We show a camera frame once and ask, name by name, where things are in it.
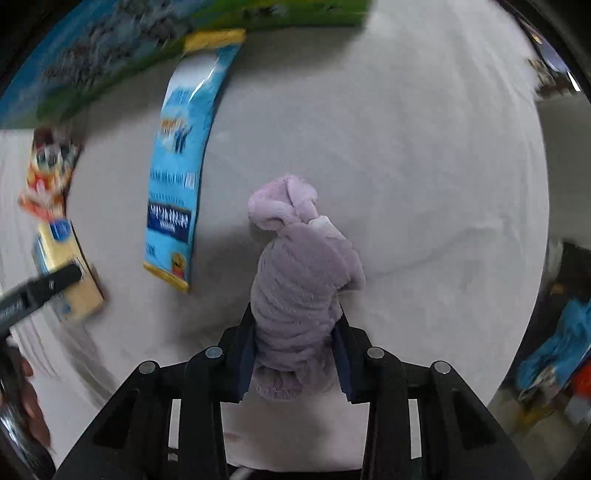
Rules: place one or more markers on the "yellow blue snack box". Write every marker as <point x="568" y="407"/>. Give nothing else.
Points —
<point x="69" y="281"/>

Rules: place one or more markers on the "person's left hand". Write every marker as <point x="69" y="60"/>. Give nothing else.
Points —
<point x="32" y="406"/>

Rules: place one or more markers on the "red orange snack packet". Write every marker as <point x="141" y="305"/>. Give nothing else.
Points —
<point x="48" y="173"/>

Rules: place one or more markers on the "blue yellow snack bag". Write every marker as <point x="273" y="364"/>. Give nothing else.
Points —
<point x="184" y="152"/>

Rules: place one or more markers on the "purple plush towel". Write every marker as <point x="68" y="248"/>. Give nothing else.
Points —
<point x="302" y="295"/>

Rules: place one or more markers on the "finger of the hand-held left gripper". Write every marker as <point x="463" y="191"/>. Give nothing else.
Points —
<point x="51" y="281"/>

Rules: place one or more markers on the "blue green printed box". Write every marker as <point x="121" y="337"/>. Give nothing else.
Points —
<point x="138" y="41"/>

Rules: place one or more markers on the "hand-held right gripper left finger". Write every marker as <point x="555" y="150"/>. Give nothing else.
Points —
<point x="245" y="355"/>

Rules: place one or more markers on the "blue cloth pile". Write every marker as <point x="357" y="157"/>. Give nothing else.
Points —
<point x="561" y="341"/>

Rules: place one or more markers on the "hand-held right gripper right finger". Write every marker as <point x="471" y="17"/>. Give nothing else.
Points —
<point x="342" y="357"/>

